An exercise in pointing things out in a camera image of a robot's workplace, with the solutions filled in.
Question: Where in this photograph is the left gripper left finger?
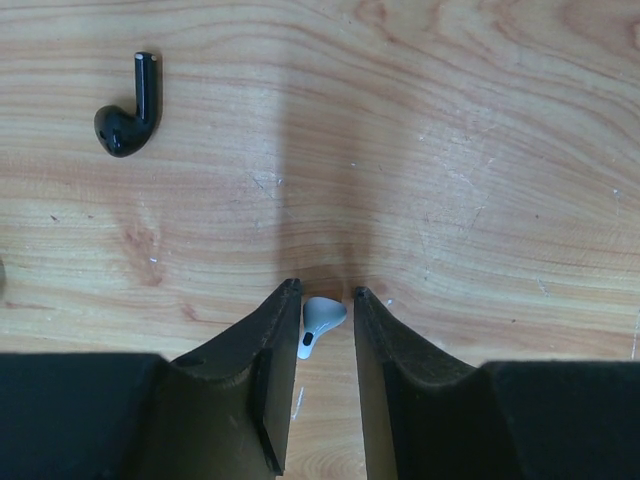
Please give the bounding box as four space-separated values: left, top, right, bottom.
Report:
1 279 302 479

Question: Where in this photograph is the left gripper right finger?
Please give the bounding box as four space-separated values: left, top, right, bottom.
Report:
354 287 639 479

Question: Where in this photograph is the black earbud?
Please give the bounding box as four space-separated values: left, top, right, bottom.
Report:
94 52 161 158

